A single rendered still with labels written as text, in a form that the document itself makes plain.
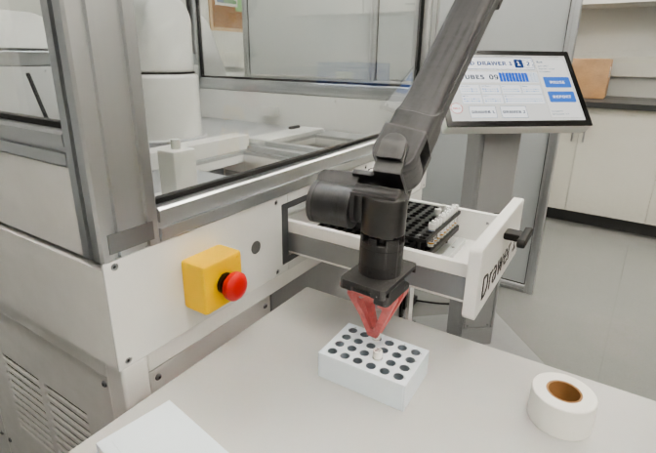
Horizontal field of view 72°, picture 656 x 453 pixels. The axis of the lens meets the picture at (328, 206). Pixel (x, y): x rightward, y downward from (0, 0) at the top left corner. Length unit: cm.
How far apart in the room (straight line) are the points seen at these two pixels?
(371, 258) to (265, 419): 23
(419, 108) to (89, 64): 39
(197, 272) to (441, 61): 43
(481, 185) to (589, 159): 205
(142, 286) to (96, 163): 17
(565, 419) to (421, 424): 16
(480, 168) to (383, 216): 121
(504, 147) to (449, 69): 112
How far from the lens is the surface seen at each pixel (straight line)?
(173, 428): 59
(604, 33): 437
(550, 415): 62
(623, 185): 376
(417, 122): 60
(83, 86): 53
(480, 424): 62
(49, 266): 69
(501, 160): 177
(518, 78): 176
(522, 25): 244
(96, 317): 63
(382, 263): 58
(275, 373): 66
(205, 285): 62
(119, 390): 68
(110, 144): 55
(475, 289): 67
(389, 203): 55
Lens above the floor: 117
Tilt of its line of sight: 18 degrees down
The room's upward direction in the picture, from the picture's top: 1 degrees clockwise
